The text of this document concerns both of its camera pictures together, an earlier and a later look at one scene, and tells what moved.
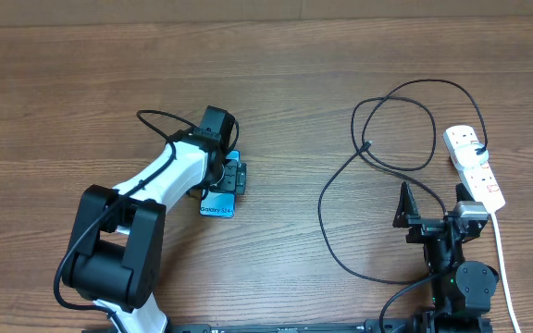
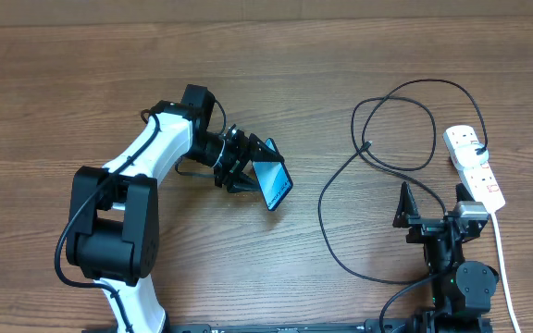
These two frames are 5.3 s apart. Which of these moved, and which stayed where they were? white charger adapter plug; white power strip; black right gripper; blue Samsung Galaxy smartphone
Moved: blue Samsung Galaxy smartphone
Stayed: black right gripper; white power strip; white charger adapter plug
